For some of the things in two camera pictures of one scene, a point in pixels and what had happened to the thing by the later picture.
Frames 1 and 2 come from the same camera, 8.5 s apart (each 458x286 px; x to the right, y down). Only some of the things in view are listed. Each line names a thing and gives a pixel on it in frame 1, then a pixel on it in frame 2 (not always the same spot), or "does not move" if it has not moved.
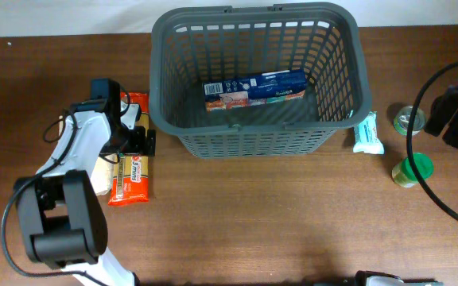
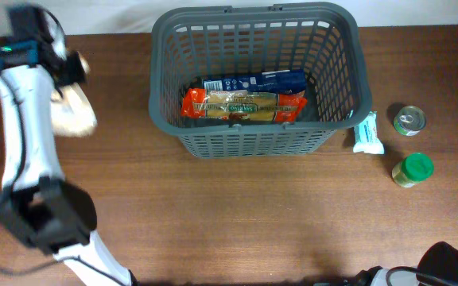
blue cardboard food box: (260, 88) does not move
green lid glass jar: (405, 174) does not move
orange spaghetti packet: (130, 176) -> (238, 105)
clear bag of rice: (103, 176) -> (71, 114)
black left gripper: (138, 145) -> (77, 71)
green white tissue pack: (366, 140) does not move
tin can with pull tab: (402, 117) does not move
